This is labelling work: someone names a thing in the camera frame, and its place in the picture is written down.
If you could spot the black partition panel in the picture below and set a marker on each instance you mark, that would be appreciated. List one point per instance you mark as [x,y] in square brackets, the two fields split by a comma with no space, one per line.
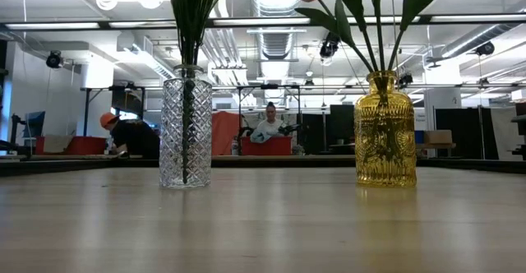
[314,135]
[472,133]

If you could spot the brown cardboard box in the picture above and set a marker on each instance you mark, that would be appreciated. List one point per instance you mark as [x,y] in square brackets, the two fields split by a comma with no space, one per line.
[437,136]

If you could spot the clear cut-glass vase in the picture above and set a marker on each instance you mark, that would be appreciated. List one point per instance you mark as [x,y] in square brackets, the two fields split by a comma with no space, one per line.
[201,141]

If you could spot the black overhead camera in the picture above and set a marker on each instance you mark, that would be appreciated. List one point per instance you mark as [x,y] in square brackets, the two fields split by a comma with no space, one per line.
[330,44]

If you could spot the black ceiling spotlight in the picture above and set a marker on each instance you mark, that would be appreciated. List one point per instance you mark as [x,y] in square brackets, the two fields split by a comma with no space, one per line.
[485,49]
[54,59]

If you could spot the red plastic bin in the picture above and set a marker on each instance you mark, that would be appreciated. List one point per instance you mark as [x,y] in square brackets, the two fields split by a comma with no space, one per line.
[88,145]
[267,146]

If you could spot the person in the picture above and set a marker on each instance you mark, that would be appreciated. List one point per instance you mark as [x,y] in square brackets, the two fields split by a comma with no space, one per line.
[269,127]
[135,137]

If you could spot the black aluminium table frame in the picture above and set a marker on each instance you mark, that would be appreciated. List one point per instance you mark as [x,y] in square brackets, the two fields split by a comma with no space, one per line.
[452,164]

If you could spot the blue-lit monitor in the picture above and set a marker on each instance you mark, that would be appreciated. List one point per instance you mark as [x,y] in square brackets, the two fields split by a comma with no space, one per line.
[36,123]

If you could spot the orange-red panel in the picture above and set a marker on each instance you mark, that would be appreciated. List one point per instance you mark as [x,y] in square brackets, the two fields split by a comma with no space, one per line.
[224,129]

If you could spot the black equipment stand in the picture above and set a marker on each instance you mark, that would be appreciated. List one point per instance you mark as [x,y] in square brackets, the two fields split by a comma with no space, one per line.
[521,129]

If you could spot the wood background workbench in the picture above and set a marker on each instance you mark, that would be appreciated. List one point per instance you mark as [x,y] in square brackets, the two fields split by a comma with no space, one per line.
[435,146]

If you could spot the amber glass vase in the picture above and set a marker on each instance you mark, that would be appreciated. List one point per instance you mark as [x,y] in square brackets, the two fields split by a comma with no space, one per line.
[386,149]

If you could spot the silver ventilation duct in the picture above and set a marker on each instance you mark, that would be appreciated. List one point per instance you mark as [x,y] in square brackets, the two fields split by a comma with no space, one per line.
[275,44]

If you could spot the blue plastic bin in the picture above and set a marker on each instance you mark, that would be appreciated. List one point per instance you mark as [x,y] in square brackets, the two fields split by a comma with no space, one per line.
[419,137]

